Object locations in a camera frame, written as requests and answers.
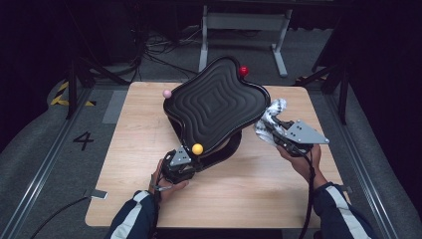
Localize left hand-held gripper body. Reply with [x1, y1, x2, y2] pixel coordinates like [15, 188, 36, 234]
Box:
[161, 144, 200, 184]

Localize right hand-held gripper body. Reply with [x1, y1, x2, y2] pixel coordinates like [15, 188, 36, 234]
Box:
[273, 119, 330, 157]

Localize white black patterned cloth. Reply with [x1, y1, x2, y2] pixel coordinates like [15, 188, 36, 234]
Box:
[254, 98, 288, 147]

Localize black wavy tray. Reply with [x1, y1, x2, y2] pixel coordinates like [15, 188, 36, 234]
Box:
[162, 55, 272, 173]

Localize person's right hand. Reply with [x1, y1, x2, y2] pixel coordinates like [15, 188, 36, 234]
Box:
[277, 143, 327, 190]

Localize person's left hand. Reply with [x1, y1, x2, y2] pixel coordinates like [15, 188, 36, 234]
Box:
[148, 158, 190, 202]

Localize black tripod stand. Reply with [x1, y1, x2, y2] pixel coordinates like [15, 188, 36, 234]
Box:
[64, 56, 130, 120]
[293, 56, 349, 125]

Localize yellow black floor tape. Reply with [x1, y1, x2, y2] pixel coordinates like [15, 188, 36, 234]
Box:
[49, 81, 98, 108]

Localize left hand-held gripper cable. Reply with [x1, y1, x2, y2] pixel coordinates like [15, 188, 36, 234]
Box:
[148, 183, 162, 239]

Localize hand-held gripper cable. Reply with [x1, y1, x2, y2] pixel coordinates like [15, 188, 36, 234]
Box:
[298, 150, 317, 239]
[148, 183, 162, 239]

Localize right hand-held gripper cable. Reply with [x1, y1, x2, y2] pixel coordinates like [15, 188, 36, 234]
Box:
[298, 150, 317, 239]

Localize metal floor rail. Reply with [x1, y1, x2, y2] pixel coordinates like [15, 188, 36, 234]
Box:
[322, 93, 399, 239]
[0, 88, 94, 239]

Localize grey metal frame stand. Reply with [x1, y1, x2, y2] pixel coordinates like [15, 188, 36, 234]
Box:
[199, 4, 294, 78]

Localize bundle of black floor cables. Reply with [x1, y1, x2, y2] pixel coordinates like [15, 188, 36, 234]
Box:
[130, 28, 203, 84]

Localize black floor cable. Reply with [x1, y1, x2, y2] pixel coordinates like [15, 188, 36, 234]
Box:
[29, 196, 93, 239]

